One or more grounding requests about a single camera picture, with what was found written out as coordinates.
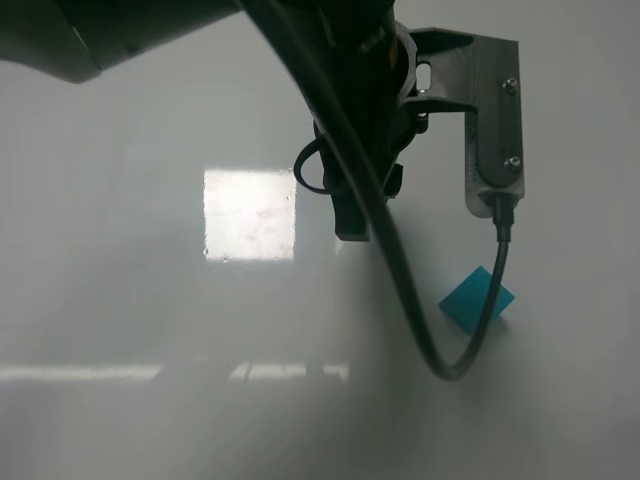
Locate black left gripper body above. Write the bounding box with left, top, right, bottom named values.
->
left=312, top=1, right=415, bottom=198

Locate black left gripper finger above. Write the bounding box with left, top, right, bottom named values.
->
left=331, top=191, right=370, bottom=242

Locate blue cube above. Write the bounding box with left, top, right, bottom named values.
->
left=439, top=266, right=492, bottom=336

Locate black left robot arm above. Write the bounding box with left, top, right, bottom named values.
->
left=1, top=1, right=415, bottom=241

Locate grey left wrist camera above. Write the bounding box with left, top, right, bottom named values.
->
left=405, top=28, right=524, bottom=218

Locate black left camera cable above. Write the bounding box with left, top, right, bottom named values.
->
left=239, top=0, right=516, bottom=383

